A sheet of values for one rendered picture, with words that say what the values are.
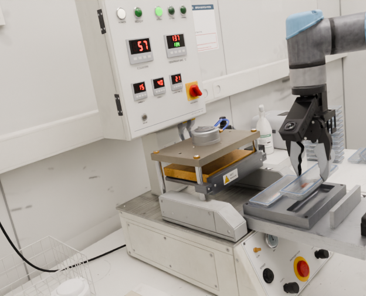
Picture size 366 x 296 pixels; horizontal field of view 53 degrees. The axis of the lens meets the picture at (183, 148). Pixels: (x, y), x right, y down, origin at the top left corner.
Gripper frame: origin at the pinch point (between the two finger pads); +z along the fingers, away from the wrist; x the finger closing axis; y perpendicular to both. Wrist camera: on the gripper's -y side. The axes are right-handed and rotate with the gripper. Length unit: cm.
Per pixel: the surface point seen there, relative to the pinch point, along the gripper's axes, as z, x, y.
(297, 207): 6.8, 1.7, -3.7
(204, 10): -48, 81, 66
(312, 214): 5.4, -4.0, -7.9
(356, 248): 8.6, -14.0, -11.1
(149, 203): 12, 48, -11
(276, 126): 13, 60, 86
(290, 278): 25.5, 4.1, -5.6
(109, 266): 30, 57, -24
